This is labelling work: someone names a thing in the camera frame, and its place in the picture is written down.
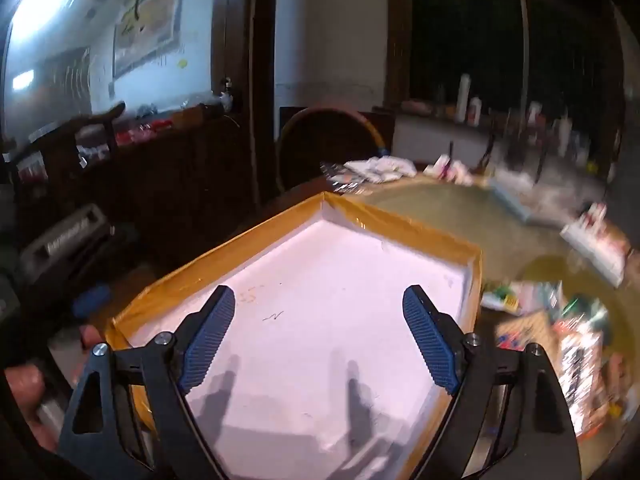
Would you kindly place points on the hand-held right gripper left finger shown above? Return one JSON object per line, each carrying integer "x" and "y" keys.
{"x": 210, "y": 340}

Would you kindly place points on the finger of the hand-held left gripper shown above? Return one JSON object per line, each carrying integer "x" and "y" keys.
{"x": 92, "y": 302}

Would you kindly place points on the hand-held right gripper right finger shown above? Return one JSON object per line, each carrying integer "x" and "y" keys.
{"x": 430, "y": 340}

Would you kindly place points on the white tray with yellow rim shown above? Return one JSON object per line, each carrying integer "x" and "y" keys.
{"x": 310, "y": 310}

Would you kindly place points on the heap of snack packets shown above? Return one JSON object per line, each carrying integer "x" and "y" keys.
{"x": 575, "y": 350}

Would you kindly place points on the person's left hand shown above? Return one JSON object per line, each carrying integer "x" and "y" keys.
{"x": 21, "y": 384}

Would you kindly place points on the dark wooden chair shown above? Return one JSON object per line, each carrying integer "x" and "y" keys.
{"x": 65, "y": 127}

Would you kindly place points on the dark wooden sideboard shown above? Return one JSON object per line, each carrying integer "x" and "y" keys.
{"x": 175, "y": 180}

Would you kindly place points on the blue and white cloth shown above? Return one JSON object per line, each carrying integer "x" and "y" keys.
{"x": 520, "y": 197}

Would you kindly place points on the pink and white box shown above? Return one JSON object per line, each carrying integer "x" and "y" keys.
{"x": 450, "y": 169}

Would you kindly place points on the white plastic bags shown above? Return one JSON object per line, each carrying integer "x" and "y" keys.
{"x": 380, "y": 167}

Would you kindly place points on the silver foil packets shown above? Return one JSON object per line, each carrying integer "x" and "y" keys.
{"x": 340, "y": 180}

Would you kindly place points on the red and white box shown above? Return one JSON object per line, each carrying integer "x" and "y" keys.
{"x": 595, "y": 247}

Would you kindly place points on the cluttered window counter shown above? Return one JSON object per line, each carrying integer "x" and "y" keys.
{"x": 425, "y": 137}

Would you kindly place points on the round-backed wooden chair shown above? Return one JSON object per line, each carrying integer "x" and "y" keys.
{"x": 325, "y": 145}

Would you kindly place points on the short white bottle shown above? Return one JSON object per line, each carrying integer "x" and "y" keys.
{"x": 475, "y": 111}

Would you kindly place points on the tall white bottle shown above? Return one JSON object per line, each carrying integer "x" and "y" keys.
{"x": 464, "y": 97}

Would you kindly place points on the dark window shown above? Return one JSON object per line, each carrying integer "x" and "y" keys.
{"x": 465, "y": 25}

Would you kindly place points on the framed wall picture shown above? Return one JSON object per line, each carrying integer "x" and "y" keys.
{"x": 150, "y": 25}

